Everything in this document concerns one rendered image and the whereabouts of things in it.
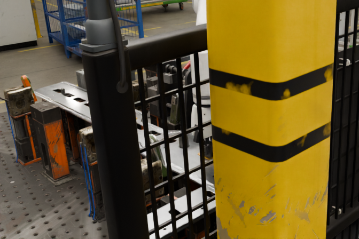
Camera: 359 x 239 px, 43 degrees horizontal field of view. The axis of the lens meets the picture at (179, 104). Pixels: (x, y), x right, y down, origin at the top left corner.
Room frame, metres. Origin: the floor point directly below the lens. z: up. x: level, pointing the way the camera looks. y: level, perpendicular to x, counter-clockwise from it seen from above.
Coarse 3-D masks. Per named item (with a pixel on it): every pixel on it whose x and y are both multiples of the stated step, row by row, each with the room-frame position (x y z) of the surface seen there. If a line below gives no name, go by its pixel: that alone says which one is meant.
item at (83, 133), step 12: (84, 132) 1.43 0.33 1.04; (84, 144) 1.43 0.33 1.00; (84, 156) 1.44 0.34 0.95; (96, 156) 1.44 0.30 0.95; (84, 168) 1.44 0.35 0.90; (96, 168) 1.44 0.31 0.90; (96, 180) 1.43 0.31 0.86; (96, 192) 1.44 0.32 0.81; (96, 204) 1.43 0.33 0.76; (96, 216) 1.42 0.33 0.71
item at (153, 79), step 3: (147, 78) 1.83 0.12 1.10; (150, 78) 1.82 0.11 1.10; (153, 78) 1.82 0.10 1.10; (156, 78) 1.82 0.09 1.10; (147, 81) 1.82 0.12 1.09; (150, 81) 1.81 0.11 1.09; (153, 81) 1.80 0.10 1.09; (156, 81) 1.81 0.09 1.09; (147, 84) 1.82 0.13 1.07; (150, 84) 1.81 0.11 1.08; (153, 84) 1.80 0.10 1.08; (156, 84) 1.80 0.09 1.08; (147, 87) 1.83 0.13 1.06; (147, 90) 1.83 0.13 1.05; (153, 132) 1.83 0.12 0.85
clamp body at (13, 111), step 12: (12, 96) 1.91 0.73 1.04; (24, 96) 1.95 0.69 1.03; (12, 108) 1.91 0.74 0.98; (24, 108) 1.94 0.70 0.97; (24, 120) 1.94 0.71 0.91; (12, 132) 1.94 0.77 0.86; (24, 132) 1.94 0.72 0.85; (24, 144) 1.92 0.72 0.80; (36, 144) 1.95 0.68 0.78; (24, 156) 1.91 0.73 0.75; (36, 156) 1.95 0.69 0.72
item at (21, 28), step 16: (0, 0) 7.91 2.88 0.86; (16, 0) 8.03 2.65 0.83; (0, 16) 7.89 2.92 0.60; (16, 16) 8.01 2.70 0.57; (32, 16) 8.14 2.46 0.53; (0, 32) 7.87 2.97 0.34; (16, 32) 7.99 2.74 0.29; (32, 32) 8.11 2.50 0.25; (0, 48) 7.87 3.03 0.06; (16, 48) 7.99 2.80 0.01
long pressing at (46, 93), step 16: (48, 96) 2.00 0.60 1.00; (64, 96) 1.98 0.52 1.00; (80, 96) 1.96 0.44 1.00; (80, 112) 1.75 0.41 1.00; (160, 128) 1.51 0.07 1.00; (144, 144) 1.39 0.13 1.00; (176, 144) 1.37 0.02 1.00; (192, 144) 1.36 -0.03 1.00; (176, 160) 1.26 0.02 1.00; (192, 160) 1.25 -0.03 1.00; (208, 160) 1.24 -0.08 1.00; (192, 176) 1.16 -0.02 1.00; (208, 176) 1.14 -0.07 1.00
